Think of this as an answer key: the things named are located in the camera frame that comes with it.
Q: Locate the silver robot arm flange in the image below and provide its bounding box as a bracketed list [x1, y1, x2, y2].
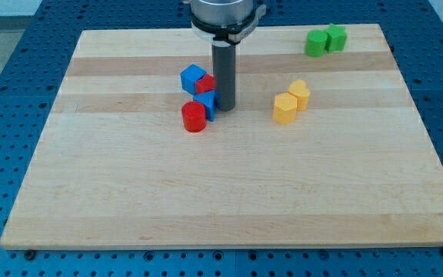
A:
[190, 0, 267, 48]

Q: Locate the red cylinder block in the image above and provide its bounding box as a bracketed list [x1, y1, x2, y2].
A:
[182, 101, 207, 132]

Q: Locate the blue triangular block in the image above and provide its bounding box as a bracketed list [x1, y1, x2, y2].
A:
[193, 90, 215, 122]

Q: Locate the small red block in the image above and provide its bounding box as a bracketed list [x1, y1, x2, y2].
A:
[195, 74, 215, 95]

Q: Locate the yellow hexagon block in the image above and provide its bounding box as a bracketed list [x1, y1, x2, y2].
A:
[272, 92, 298, 125]

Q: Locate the blue cube block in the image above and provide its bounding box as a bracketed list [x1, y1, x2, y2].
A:
[180, 64, 207, 95]

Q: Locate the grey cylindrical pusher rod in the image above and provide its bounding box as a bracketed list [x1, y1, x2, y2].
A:
[212, 45, 236, 112]

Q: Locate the yellow heart block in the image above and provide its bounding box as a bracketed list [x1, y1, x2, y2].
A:
[288, 79, 311, 111]

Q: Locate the light wooden board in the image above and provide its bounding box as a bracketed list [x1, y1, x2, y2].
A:
[0, 24, 443, 250]

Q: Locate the green cylinder block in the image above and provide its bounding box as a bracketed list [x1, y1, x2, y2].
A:
[305, 29, 328, 57]

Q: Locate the green star block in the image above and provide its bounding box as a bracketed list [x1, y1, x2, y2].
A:
[325, 24, 348, 53]

